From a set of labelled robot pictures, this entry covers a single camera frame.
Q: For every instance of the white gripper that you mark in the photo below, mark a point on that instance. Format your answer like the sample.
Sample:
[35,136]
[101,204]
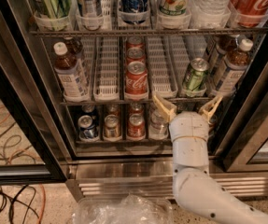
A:
[189,125]

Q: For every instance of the green soda can shelf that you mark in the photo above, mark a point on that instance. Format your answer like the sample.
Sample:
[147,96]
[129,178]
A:
[196,73]

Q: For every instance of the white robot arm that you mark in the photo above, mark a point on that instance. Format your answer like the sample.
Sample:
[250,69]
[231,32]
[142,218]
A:
[193,187]

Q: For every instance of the bronze can bottom front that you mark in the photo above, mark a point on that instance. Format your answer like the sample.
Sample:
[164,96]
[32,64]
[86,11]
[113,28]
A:
[212,123]

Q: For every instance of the red can bottom front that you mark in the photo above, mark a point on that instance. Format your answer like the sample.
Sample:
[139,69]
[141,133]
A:
[136,126]

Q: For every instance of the red can bottom rear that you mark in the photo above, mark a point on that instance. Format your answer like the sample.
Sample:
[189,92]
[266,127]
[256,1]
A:
[135,108]

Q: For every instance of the front red cola can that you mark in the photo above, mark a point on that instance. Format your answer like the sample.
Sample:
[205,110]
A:
[136,78]

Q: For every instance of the red cola can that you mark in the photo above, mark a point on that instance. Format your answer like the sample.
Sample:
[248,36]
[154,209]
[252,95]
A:
[136,78]
[135,42]
[135,55]

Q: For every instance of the white tray under green can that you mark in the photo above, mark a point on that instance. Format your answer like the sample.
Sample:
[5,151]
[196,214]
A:
[180,60]

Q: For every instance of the brown can bottom rear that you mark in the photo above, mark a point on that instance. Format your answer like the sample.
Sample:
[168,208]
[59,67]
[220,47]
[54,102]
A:
[113,109]

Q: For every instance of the brown can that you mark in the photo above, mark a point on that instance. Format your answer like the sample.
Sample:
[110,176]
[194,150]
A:
[113,109]
[112,126]

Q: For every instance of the brown can bottom front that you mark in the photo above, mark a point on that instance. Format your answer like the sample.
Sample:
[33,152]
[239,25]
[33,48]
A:
[112,126]

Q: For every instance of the rear red cola can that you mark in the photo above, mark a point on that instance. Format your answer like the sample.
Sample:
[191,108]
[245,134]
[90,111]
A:
[135,42]

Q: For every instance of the blue can bottom rear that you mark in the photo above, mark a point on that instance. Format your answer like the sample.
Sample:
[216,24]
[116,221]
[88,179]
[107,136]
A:
[90,110]

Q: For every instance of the blue can bottom front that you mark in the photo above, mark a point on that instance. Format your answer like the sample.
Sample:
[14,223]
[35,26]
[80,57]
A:
[87,127]

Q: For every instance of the stainless steel display fridge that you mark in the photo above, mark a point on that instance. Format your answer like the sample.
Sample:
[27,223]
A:
[104,168]

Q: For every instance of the silver tall can top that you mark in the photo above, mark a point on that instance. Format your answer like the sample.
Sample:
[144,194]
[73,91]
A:
[90,8]

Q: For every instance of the open glass fridge door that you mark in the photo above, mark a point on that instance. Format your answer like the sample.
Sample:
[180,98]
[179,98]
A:
[47,172]

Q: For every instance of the clear water bottle bottom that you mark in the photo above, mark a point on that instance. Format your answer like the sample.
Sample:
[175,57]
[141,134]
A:
[158,127]

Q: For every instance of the empty white tray right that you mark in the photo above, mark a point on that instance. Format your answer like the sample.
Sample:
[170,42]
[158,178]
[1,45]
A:
[161,74]

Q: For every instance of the empty white tray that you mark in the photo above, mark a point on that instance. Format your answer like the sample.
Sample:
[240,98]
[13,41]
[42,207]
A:
[107,70]
[161,74]

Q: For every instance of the right front tea bottle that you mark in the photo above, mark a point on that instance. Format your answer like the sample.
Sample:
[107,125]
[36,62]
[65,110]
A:
[232,66]

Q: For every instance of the tea bottle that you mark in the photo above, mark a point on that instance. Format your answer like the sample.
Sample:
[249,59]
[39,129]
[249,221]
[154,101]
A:
[217,47]
[70,72]
[75,46]
[232,66]

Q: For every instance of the right rear tea bottle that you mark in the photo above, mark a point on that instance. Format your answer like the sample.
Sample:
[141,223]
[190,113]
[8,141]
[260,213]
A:
[217,47]

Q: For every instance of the empty white tray left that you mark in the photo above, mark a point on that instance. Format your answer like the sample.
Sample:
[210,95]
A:
[107,70]

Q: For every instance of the clear plastic bin with bag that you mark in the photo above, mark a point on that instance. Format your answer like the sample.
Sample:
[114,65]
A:
[131,209]

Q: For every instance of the left front tea bottle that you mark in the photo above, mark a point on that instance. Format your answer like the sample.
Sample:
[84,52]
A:
[70,72]

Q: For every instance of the red cola bottle top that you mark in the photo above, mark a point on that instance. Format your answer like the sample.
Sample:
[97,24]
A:
[250,13]

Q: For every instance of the left rear tea bottle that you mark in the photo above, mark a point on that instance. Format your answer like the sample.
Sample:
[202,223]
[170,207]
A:
[75,46]

